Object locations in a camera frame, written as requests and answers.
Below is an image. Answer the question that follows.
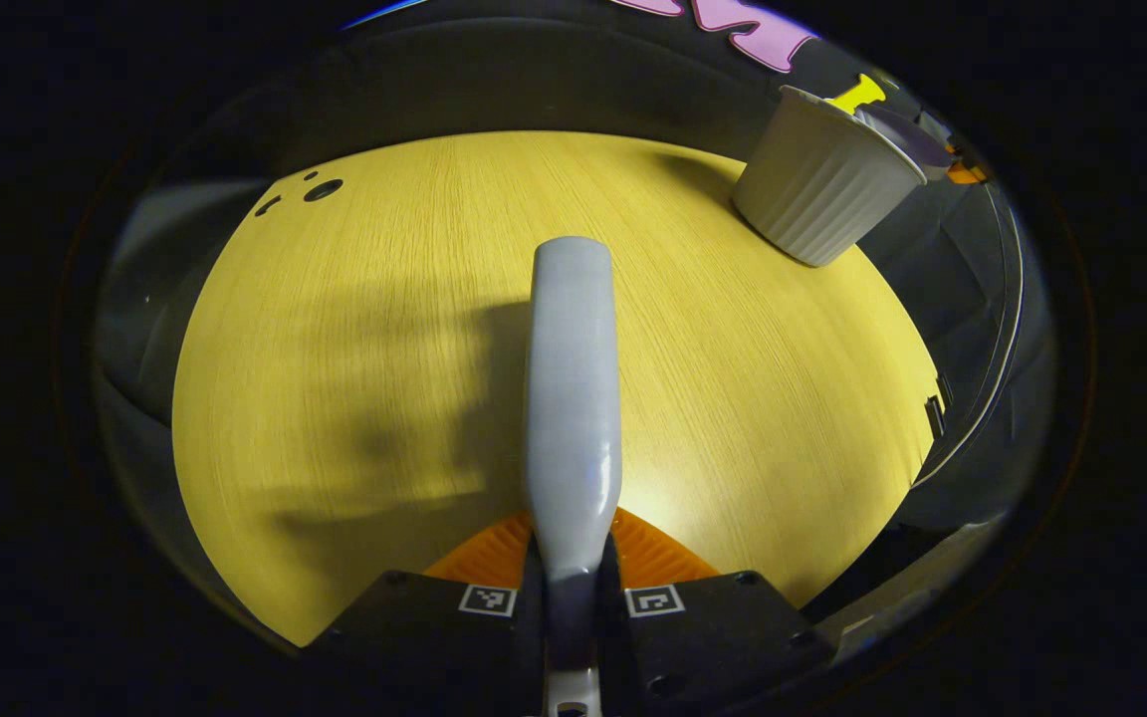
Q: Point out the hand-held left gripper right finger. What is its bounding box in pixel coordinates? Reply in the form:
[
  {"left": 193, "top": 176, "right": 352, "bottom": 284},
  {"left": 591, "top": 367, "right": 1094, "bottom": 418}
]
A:
[{"left": 598, "top": 506, "right": 838, "bottom": 717}]

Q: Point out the grey dustpan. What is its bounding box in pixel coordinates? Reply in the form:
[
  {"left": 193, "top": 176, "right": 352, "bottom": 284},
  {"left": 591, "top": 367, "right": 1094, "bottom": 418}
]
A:
[{"left": 852, "top": 105, "right": 955, "bottom": 182}]

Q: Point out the white ribbed garbage bin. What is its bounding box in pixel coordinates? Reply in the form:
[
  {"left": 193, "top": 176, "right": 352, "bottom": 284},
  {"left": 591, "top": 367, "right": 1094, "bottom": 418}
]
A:
[{"left": 730, "top": 85, "right": 929, "bottom": 269}]

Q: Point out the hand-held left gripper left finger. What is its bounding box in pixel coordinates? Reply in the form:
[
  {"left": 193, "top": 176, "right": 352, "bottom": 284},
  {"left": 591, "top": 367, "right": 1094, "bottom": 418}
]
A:
[{"left": 303, "top": 511, "right": 547, "bottom": 717}]

